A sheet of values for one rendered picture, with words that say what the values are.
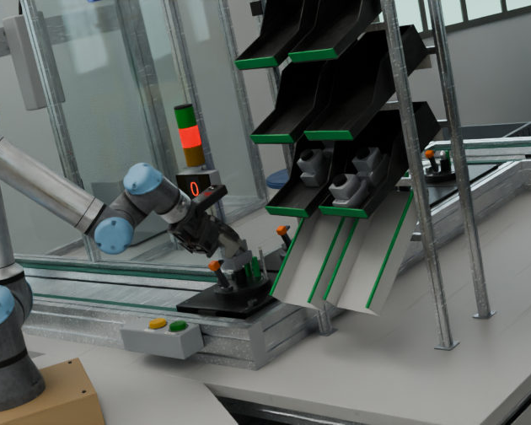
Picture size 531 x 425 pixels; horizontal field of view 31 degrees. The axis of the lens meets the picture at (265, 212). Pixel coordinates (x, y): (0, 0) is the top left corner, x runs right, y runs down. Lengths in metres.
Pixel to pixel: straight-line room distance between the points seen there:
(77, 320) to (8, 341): 0.54
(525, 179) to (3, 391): 1.81
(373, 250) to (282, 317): 0.30
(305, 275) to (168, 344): 0.35
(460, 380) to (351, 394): 0.21
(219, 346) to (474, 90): 4.54
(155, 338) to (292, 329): 0.32
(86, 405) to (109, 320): 0.48
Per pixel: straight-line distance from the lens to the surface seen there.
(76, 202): 1.95
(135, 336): 2.26
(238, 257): 2.26
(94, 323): 2.49
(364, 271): 2.00
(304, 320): 2.23
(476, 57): 6.48
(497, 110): 6.59
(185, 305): 2.29
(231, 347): 2.14
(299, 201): 2.04
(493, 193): 2.97
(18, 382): 2.05
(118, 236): 1.93
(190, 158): 2.42
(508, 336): 2.06
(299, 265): 2.12
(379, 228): 2.03
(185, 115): 2.41
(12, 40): 3.14
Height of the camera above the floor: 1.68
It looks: 14 degrees down
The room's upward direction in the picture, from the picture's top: 12 degrees counter-clockwise
